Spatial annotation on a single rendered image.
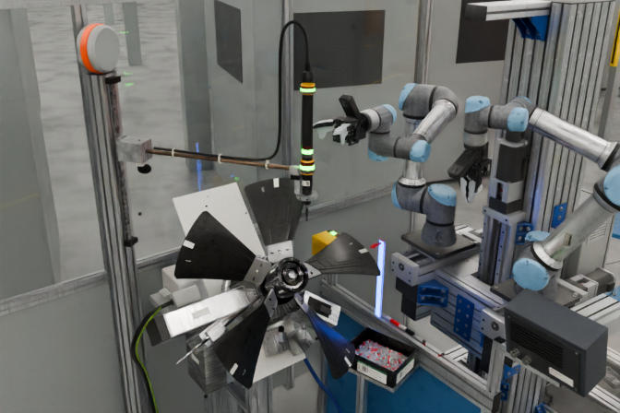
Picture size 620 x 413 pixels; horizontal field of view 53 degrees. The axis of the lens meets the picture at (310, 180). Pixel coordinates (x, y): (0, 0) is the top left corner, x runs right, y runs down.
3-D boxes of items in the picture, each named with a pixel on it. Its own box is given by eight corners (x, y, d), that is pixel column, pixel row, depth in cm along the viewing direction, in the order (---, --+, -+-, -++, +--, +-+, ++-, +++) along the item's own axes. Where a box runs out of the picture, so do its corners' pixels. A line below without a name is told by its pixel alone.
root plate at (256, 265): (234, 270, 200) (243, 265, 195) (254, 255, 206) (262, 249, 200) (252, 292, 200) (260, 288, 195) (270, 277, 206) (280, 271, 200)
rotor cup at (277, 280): (247, 278, 204) (264, 268, 193) (277, 254, 212) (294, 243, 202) (274, 313, 204) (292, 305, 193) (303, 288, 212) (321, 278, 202)
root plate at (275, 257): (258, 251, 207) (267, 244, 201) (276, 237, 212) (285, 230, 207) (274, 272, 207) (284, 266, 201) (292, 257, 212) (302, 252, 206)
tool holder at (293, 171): (287, 198, 197) (287, 170, 194) (294, 191, 204) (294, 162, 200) (314, 202, 195) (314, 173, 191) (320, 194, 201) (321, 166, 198)
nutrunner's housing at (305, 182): (299, 205, 199) (299, 62, 182) (303, 200, 202) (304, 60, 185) (311, 206, 198) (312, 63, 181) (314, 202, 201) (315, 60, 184)
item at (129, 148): (115, 162, 213) (113, 138, 210) (127, 156, 219) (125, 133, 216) (142, 166, 210) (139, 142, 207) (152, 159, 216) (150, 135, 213)
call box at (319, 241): (311, 257, 262) (311, 234, 258) (329, 250, 268) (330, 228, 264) (335, 272, 250) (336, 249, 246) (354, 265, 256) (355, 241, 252)
